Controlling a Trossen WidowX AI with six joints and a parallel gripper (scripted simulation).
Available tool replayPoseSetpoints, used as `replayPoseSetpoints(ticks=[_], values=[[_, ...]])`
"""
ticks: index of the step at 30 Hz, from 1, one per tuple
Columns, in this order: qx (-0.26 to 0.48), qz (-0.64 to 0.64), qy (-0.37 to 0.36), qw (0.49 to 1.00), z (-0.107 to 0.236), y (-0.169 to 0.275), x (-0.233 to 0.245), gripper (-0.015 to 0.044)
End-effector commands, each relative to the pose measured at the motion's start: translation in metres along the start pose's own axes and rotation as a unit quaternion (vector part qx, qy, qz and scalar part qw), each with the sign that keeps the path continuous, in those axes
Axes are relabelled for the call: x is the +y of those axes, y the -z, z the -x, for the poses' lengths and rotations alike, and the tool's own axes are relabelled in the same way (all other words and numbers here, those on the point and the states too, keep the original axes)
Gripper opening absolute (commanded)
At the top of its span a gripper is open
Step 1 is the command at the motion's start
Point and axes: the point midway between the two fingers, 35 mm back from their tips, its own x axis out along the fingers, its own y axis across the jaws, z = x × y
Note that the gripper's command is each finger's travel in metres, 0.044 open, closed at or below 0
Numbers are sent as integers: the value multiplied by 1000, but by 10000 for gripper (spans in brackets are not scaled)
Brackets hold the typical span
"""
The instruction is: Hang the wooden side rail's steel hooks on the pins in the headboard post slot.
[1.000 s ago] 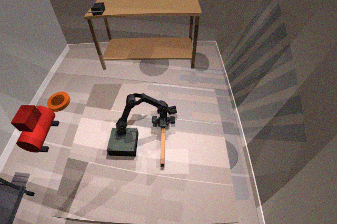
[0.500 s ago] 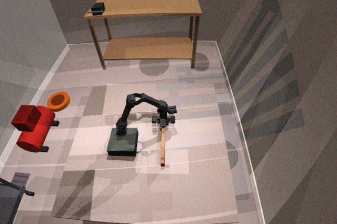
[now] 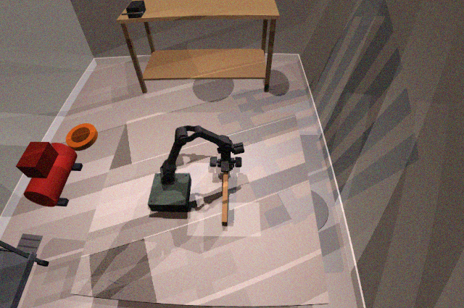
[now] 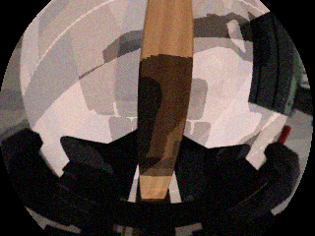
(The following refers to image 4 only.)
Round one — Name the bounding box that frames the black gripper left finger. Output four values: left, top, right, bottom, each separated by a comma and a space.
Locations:
60, 130, 139, 202

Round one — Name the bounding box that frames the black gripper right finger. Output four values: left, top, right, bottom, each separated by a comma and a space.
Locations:
174, 135, 251, 202

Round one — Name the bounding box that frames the brown wooden post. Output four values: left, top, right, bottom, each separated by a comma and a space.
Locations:
131, 177, 172, 236

